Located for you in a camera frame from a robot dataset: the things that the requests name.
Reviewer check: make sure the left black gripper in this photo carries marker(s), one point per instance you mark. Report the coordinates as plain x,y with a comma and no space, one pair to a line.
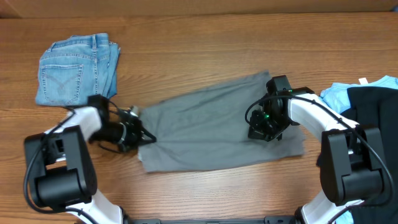
135,139

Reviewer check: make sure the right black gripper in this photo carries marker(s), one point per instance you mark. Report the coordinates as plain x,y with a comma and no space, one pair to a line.
257,132

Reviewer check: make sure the grey shorts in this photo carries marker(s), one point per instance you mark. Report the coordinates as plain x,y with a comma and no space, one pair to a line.
206,130

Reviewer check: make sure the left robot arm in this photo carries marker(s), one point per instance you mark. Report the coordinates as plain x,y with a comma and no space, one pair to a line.
60,176

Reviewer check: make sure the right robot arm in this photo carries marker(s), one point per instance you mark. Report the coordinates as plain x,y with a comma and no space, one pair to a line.
353,171

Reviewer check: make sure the light blue t-shirt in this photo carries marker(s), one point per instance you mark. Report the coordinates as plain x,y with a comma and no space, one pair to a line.
336,96

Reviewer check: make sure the folded blue denim jeans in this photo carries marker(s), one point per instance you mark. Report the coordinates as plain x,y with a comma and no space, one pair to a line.
71,70

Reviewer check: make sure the black garment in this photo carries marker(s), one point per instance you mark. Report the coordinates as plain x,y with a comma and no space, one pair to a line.
377,106

